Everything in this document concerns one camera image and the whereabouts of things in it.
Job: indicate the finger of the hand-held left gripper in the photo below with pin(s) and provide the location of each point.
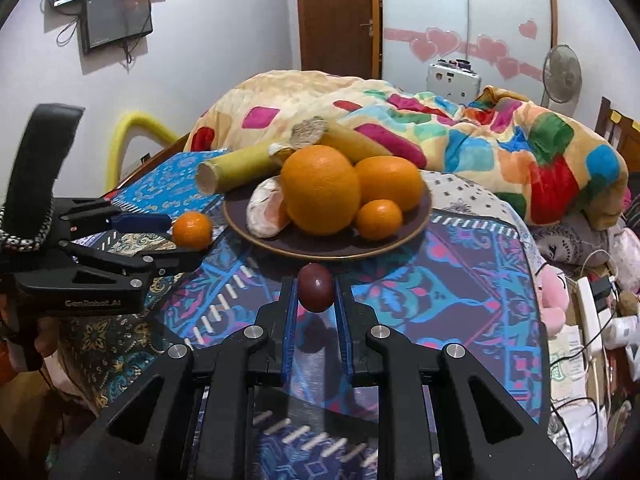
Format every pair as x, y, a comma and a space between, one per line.
170, 259
145, 221

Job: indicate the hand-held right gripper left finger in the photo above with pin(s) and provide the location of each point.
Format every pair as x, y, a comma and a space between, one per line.
287, 327

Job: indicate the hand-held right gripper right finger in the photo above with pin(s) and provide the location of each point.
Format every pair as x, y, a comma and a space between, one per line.
345, 330

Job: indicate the small mandarin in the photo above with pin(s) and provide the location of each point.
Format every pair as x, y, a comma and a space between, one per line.
192, 230
379, 220

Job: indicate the dark red round fruit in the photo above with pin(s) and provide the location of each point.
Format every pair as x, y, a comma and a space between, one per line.
316, 287

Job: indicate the brown round plate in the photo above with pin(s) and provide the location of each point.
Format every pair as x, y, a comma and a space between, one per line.
320, 248

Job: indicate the green sugarcane piece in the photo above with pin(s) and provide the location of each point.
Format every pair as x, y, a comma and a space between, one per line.
235, 170
355, 145

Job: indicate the large orange with sticker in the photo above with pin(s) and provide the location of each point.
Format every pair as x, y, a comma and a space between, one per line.
320, 190

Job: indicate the person's left hand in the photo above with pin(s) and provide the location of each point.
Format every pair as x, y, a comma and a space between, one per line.
47, 335

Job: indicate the blue patterned cloth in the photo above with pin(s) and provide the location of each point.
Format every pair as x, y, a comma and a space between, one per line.
170, 185

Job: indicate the yellow foam tube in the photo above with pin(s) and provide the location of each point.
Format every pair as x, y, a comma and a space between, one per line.
120, 150

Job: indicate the medium orange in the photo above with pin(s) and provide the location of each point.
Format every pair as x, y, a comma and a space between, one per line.
392, 180

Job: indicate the white patterned pillow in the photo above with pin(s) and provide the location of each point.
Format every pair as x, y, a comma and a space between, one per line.
465, 200

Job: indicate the pink plush toy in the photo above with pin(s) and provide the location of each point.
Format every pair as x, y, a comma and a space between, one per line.
552, 315

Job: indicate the grey pillow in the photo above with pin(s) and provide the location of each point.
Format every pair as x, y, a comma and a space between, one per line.
565, 240

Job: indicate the colourful patchwork blanket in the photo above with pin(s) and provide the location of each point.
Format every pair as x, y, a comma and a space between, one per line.
500, 145

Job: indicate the white power strip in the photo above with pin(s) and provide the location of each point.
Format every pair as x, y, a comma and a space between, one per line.
590, 310

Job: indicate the white hard case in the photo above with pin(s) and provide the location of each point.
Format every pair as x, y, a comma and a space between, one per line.
452, 82

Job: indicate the white plastic bottle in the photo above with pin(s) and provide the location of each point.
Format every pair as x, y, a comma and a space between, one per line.
622, 327

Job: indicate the brown wooden door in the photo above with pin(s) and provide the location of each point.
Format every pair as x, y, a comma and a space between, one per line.
335, 15

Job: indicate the standing electric fan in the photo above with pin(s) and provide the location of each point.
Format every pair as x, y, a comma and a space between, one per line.
562, 75

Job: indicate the brown wooden headboard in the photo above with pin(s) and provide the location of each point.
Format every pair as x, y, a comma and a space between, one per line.
620, 135

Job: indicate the wardrobe with heart stickers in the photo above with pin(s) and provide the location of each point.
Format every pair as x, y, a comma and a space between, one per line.
475, 5

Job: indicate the small black wall monitor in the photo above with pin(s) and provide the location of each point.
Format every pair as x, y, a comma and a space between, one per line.
116, 20

